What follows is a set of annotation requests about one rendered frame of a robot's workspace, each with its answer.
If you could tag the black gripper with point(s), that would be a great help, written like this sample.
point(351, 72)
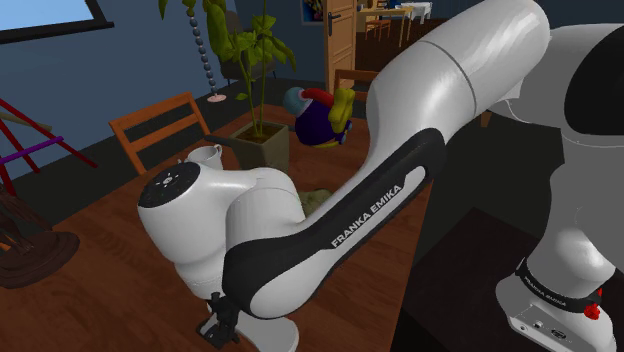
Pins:
point(225, 308)

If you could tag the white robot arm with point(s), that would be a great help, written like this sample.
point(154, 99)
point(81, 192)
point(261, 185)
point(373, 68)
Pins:
point(438, 88)

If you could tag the brown wooden table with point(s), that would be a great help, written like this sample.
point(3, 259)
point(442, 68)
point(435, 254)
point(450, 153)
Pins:
point(97, 292)

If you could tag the green crumpled cloth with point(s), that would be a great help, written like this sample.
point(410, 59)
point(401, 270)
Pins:
point(312, 200)

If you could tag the white cup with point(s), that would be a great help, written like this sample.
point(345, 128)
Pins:
point(204, 156)

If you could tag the green potted plant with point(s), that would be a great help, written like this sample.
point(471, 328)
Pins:
point(261, 146)

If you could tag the dark brown round stand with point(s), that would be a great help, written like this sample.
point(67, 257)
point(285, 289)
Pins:
point(34, 258)

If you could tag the orange wooden chair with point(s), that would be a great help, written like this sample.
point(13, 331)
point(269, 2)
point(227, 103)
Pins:
point(146, 122)
point(353, 75)

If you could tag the colourful toy figure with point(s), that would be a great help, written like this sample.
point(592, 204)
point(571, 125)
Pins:
point(314, 124)

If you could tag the dark robot stand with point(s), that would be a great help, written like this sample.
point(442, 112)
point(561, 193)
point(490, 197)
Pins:
point(463, 287)

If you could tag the dark armchair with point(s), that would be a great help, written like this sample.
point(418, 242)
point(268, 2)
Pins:
point(234, 68)

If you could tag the grey beaded floor lamp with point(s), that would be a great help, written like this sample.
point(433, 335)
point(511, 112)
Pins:
point(204, 58)

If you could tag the wooden door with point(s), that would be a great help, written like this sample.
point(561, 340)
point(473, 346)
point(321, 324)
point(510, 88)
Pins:
point(341, 44)

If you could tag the yellow wooden dining table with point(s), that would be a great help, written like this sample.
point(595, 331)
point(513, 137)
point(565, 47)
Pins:
point(385, 14)

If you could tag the red frame stand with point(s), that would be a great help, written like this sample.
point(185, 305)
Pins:
point(29, 146)

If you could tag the colourful wall picture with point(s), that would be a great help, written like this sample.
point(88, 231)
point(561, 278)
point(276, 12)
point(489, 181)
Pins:
point(312, 10)

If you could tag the window with black frame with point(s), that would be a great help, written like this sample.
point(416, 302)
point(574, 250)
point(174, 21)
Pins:
point(44, 12)

